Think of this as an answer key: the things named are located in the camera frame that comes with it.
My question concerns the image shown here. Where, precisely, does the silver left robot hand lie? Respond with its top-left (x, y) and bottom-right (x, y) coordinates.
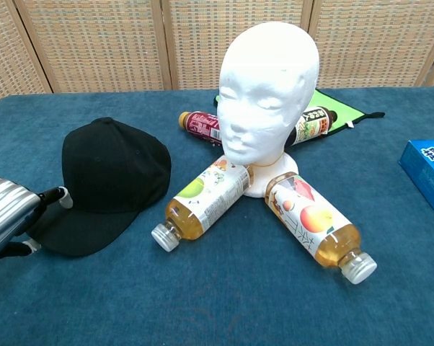
top-left (0, 175), bottom-right (74, 263)

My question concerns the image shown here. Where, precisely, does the black baseball cap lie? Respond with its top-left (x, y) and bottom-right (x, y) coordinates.
top-left (27, 117), bottom-right (172, 257)

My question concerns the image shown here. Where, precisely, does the white foam mannequin head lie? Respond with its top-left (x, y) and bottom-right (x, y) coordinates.
top-left (216, 20), bottom-right (321, 198)

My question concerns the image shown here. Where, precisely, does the woven rattan folding screen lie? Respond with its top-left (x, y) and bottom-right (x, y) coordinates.
top-left (0, 0), bottom-right (434, 107)

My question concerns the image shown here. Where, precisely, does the tea bottle green apple label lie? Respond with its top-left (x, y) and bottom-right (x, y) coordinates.
top-left (151, 155), bottom-right (253, 252)

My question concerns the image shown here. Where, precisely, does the red label drink bottle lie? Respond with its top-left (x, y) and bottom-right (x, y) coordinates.
top-left (178, 110), bottom-right (223, 146)

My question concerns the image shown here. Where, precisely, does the blue carpet table cover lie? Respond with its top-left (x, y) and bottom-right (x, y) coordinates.
top-left (0, 85), bottom-right (434, 346)

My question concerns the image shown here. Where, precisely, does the tea bottle peach label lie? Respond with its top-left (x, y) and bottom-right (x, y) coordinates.
top-left (263, 172), bottom-right (378, 285)

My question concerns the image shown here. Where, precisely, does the dark bottle green label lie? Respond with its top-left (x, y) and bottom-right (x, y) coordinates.
top-left (287, 106), bottom-right (337, 147)

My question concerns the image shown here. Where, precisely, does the green cloth bag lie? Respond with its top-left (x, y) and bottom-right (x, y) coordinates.
top-left (213, 89), bottom-right (386, 138)

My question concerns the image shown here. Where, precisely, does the blue cookie box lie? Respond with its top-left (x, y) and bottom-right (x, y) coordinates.
top-left (398, 139), bottom-right (434, 216)

